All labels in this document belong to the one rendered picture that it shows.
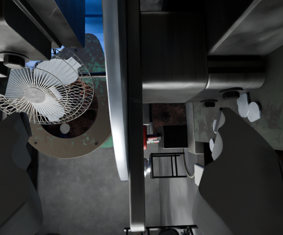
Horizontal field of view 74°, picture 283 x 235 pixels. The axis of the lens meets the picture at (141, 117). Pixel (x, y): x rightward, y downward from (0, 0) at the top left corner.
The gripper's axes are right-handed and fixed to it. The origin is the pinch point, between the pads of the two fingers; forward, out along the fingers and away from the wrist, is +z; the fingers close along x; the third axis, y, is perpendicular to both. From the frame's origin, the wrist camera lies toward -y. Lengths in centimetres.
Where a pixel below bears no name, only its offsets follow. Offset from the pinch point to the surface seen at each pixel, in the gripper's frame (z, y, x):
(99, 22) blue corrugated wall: 237, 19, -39
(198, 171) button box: 19.5, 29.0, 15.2
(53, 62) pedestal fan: 83, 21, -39
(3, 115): 419, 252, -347
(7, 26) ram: 10.1, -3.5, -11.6
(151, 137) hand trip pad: 31.6, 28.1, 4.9
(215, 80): 5.9, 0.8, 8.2
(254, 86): 6.2, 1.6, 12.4
